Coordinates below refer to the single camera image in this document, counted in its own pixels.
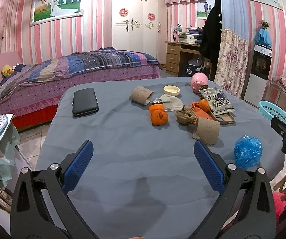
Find white wardrobe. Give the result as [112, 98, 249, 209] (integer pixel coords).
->
[103, 0, 167, 64]

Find black box under desk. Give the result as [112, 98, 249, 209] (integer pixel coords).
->
[182, 64, 203, 77]

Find desk lamp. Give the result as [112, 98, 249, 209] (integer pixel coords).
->
[173, 24, 182, 42]

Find grey cloth rag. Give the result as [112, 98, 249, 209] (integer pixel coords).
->
[159, 94, 184, 111]

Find white water dispenser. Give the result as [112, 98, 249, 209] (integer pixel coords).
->
[243, 44, 273, 107]

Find grey table cloth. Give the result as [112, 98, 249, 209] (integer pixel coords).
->
[34, 76, 286, 239]

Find small cream bowl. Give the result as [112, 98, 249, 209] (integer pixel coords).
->
[163, 85, 180, 97]

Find brown phone case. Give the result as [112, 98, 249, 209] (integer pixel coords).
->
[209, 111, 235, 125]

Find blue cloth covered pot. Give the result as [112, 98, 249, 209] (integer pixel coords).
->
[254, 20, 273, 48]

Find yellow duck plush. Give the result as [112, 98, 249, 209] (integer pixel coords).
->
[1, 64, 14, 78]

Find striped plaid blanket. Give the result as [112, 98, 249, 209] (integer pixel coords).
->
[0, 47, 161, 102]

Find black hanging coat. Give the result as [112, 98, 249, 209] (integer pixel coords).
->
[199, 0, 222, 64]

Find small framed photo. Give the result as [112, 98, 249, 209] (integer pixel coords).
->
[196, 0, 215, 19]

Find pink piggy mug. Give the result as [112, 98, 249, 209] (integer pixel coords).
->
[191, 73, 208, 93]

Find polka dot bag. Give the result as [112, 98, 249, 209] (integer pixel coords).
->
[0, 113, 20, 189]

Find small orange mandarin piece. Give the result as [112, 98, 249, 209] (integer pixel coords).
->
[198, 99, 210, 112]

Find bed with purple cover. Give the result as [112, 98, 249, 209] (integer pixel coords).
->
[0, 49, 162, 130]

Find orange plastic lid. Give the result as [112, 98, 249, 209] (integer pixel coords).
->
[149, 104, 165, 114]

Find cardboard tube roll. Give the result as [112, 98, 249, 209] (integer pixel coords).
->
[129, 86, 154, 105]

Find light blue plastic basket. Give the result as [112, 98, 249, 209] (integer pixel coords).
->
[258, 100, 286, 124]

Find brown paper cup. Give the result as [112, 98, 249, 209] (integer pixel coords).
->
[192, 118, 220, 145]

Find patterned snack bag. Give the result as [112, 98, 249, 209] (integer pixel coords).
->
[199, 88, 235, 116]

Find orange mandarin peel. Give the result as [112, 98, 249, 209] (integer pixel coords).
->
[150, 110, 168, 126]

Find framed wedding photo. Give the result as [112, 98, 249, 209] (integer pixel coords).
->
[30, 0, 84, 26]

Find blue plastic bag ball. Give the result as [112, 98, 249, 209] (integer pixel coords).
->
[234, 135, 263, 169]

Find brown paper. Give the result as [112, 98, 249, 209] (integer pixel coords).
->
[175, 105, 198, 125]

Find black phone case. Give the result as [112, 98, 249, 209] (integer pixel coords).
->
[72, 88, 99, 117]

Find floral curtain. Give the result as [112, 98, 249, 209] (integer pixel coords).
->
[214, 29, 248, 98]

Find wooden desk with drawers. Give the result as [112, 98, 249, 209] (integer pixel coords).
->
[164, 42, 212, 77]

